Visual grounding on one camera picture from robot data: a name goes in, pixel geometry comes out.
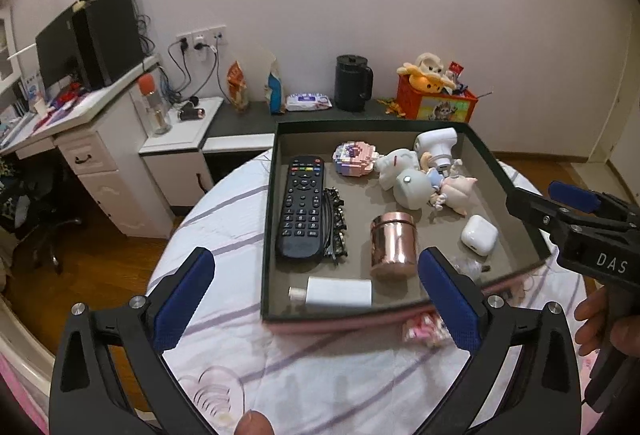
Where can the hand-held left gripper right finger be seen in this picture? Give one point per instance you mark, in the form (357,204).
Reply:
(450,300)

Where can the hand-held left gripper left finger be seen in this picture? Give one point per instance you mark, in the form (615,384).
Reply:
(185,300)

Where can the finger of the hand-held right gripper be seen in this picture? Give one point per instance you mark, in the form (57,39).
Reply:
(532,207)
(575,195)

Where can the pink candy packet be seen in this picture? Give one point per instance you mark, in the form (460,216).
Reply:
(422,330)

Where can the white earbuds case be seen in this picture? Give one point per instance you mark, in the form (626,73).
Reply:
(479,235)

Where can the pink pig figurine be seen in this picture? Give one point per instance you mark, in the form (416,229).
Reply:
(457,192)

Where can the rose gold metal can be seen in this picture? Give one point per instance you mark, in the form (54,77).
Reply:
(392,245)

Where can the white charger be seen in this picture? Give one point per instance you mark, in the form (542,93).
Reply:
(340,292)

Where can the dark green shallow tray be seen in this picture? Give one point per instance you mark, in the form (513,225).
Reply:
(380,205)

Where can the white figurine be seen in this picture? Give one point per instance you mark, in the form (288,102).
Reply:
(392,165)

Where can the black remote control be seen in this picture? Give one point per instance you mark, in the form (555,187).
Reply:
(302,210)

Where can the person's right hand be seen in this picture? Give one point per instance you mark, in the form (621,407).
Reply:
(592,317)

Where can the person's left hand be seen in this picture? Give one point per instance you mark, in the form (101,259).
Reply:
(255,424)

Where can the clear plastic bag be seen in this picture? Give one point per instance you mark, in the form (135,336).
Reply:
(467,270)

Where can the white plug adapter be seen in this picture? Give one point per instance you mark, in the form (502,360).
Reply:
(435,145)

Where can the white low nightstand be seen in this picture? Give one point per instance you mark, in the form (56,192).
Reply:
(180,175)

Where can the white desk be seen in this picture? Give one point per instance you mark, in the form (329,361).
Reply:
(125,185)

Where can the orange toy box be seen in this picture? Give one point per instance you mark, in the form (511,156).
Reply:
(435,107)

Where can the small red card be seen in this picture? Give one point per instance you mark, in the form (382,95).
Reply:
(456,71)

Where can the yellow plush toy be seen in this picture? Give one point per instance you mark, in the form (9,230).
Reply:
(425,80)

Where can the pink block flower toy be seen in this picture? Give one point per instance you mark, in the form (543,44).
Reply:
(355,158)

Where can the small yellow toys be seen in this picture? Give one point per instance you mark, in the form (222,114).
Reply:
(392,107)

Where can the black office chair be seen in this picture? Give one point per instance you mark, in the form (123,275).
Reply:
(35,210)

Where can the white plush toy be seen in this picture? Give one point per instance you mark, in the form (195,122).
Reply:
(430,62)

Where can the dark grey shelf top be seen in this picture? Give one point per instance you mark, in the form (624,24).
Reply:
(245,120)

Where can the bottle with orange cap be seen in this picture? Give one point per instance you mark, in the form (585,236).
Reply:
(152,107)

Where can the black kettle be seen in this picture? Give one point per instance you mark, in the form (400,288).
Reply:
(350,85)

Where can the orange snack bag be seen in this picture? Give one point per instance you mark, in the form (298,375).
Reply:
(237,85)

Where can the blue and white snack bag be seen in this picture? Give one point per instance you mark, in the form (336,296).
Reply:
(274,90)

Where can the pack of wet wipes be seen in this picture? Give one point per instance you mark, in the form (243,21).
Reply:
(307,101)

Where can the black computer tower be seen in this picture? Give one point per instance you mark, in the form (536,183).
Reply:
(107,40)

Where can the black monitor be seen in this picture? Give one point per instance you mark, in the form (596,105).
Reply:
(55,55)

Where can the white cabinet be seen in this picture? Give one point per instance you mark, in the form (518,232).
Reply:
(5,45)

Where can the white wall outlet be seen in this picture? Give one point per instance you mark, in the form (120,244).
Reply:
(202,36)

